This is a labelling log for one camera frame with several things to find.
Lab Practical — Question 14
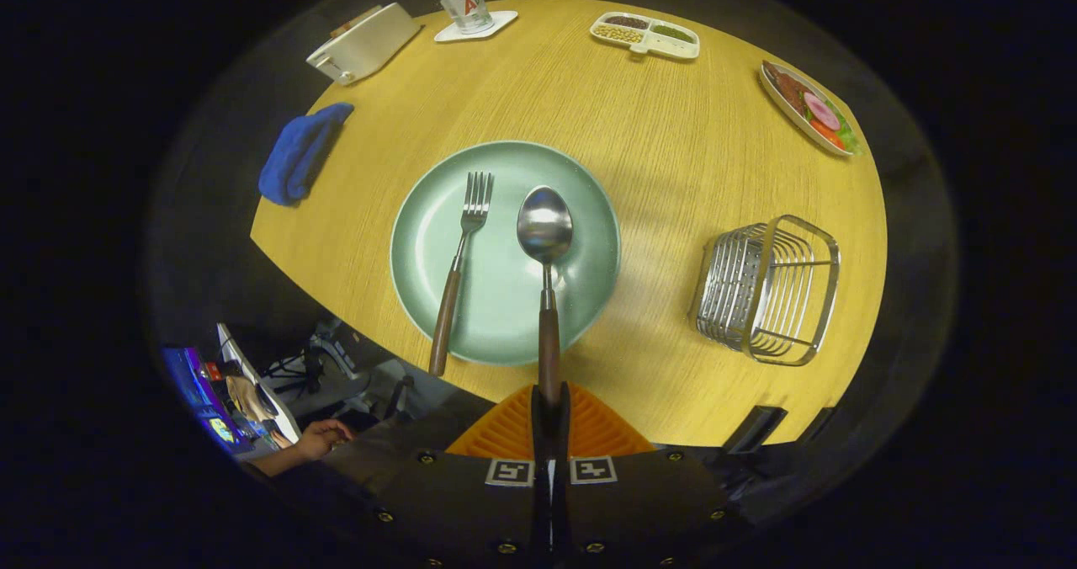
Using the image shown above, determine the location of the white board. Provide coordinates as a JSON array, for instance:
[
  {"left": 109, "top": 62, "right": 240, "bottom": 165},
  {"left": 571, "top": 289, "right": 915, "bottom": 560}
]
[{"left": 217, "top": 323, "right": 302, "bottom": 444}]

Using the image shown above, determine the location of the metal wire basket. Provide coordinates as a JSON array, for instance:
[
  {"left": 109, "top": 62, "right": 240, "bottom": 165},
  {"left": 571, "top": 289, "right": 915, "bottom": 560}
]
[{"left": 690, "top": 215, "right": 841, "bottom": 367}]

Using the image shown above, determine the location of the small clear bottle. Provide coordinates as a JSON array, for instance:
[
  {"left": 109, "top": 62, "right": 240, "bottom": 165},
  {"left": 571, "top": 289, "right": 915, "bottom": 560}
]
[{"left": 436, "top": 0, "right": 495, "bottom": 35}]

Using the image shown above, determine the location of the black table bracket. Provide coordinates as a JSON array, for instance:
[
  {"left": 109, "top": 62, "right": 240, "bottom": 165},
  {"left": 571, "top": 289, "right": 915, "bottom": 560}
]
[
  {"left": 722, "top": 405, "right": 788, "bottom": 455},
  {"left": 799, "top": 407, "right": 838, "bottom": 444}
]

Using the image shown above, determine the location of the colourful monitor screen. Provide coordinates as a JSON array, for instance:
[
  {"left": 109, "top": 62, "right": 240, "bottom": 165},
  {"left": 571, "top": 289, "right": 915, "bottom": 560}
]
[{"left": 162, "top": 348, "right": 253, "bottom": 456}]

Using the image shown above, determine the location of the blue cloth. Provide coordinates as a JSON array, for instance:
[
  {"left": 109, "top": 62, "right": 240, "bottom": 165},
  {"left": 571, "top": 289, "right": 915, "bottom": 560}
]
[{"left": 257, "top": 103, "right": 355, "bottom": 207}]

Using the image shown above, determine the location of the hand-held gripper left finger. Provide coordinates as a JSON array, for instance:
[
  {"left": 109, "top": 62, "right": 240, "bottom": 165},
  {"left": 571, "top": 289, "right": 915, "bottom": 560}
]
[{"left": 349, "top": 384, "right": 554, "bottom": 569}]

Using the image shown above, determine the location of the white plate with food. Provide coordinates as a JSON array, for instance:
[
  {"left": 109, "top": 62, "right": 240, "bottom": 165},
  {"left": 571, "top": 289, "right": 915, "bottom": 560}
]
[{"left": 759, "top": 60, "right": 863, "bottom": 158}]

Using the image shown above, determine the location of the wooden-handled fork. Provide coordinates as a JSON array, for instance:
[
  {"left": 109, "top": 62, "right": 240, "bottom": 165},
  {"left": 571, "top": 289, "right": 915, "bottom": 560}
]
[{"left": 428, "top": 171, "right": 495, "bottom": 377}]

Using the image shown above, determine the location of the black stand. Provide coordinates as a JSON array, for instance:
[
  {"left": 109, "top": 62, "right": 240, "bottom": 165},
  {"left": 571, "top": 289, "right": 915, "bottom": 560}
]
[{"left": 265, "top": 333, "right": 371, "bottom": 401}]

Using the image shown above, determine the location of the green plate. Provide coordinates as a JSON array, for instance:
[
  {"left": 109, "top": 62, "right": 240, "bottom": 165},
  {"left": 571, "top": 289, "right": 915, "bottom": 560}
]
[{"left": 390, "top": 141, "right": 622, "bottom": 366}]

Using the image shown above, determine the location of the wooden-handled spoon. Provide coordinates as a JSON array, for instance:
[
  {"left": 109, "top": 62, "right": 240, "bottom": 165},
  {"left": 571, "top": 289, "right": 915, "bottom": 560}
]
[{"left": 517, "top": 185, "right": 575, "bottom": 410}]

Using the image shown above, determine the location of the white toaster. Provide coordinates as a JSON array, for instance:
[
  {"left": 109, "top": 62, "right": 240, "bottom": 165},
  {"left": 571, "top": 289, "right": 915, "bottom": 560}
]
[{"left": 305, "top": 3, "right": 422, "bottom": 87}]

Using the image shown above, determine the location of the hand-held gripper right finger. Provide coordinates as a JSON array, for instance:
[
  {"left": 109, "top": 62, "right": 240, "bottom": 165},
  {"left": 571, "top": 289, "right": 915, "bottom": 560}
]
[{"left": 551, "top": 382, "right": 758, "bottom": 569}]

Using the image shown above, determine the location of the white divided tray with beans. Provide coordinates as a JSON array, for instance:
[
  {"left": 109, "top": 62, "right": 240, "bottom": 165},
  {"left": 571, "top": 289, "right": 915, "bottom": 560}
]
[{"left": 589, "top": 12, "right": 701, "bottom": 61}]

